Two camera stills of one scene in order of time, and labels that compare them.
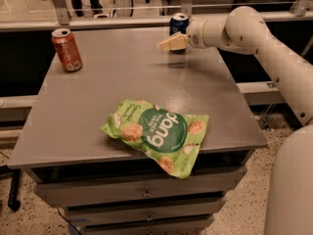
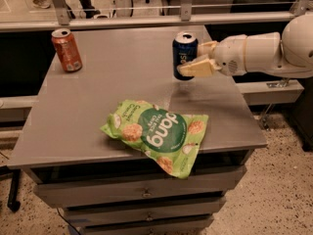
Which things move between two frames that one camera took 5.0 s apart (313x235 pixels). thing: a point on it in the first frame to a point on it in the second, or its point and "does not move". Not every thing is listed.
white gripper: x=196 y=34 to x=229 y=55
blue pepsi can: x=178 y=23 to x=185 y=47
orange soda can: x=67 y=47 does not move
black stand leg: x=5 y=170 does not move
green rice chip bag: x=171 y=139 does not move
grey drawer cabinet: x=110 y=186 does not move
